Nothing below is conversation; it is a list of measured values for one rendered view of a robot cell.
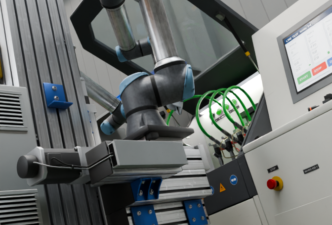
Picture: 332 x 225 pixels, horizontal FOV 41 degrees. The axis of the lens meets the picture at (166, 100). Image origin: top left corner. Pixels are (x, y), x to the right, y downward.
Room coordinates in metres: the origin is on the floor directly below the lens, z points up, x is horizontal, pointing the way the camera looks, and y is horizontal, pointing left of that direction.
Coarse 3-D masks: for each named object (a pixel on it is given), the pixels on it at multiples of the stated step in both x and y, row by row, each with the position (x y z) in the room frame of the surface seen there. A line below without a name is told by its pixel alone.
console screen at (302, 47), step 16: (320, 16) 1.64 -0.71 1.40; (288, 32) 1.76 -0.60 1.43; (304, 32) 1.70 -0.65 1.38; (320, 32) 1.64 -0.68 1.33; (288, 48) 1.76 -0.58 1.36; (304, 48) 1.70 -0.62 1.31; (320, 48) 1.65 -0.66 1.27; (288, 64) 1.77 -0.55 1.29; (304, 64) 1.71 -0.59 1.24; (320, 64) 1.65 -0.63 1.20; (288, 80) 1.77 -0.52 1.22; (304, 80) 1.71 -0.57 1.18; (320, 80) 1.66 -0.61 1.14; (304, 96) 1.71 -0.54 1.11
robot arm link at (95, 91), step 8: (80, 72) 1.82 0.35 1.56; (88, 80) 1.84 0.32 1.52; (88, 88) 1.84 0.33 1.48; (96, 88) 1.86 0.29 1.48; (88, 96) 1.89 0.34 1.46; (96, 96) 1.87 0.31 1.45; (104, 96) 1.88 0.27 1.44; (112, 96) 1.91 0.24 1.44; (104, 104) 1.91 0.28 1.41; (112, 104) 1.91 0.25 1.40; (120, 104) 1.93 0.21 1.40; (112, 112) 1.94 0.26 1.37; (120, 112) 1.94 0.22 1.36; (120, 120) 1.98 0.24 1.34
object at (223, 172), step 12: (216, 168) 1.80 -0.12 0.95; (228, 168) 1.75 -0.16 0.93; (216, 180) 1.81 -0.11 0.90; (228, 180) 1.77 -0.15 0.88; (240, 180) 1.72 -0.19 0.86; (216, 192) 1.82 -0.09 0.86; (228, 192) 1.78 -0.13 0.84; (240, 192) 1.74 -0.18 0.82; (216, 204) 1.84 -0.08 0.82; (228, 204) 1.79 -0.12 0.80
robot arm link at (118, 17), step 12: (108, 0) 1.35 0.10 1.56; (120, 0) 1.37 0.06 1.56; (108, 12) 1.43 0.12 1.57; (120, 12) 1.43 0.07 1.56; (120, 24) 1.49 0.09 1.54; (120, 36) 1.56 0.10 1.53; (132, 36) 1.60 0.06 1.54; (120, 48) 1.65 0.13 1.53; (132, 48) 1.65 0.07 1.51; (120, 60) 1.70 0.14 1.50
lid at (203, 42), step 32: (96, 0) 1.80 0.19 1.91; (128, 0) 1.81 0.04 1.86; (192, 0) 1.78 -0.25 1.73; (96, 32) 2.02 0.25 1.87; (192, 32) 1.98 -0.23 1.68; (224, 32) 1.97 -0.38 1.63; (128, 64) 2.21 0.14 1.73; (192, 64) 2.19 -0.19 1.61; (224, 64) 2.15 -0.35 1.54; (256, 64) 2.14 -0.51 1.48
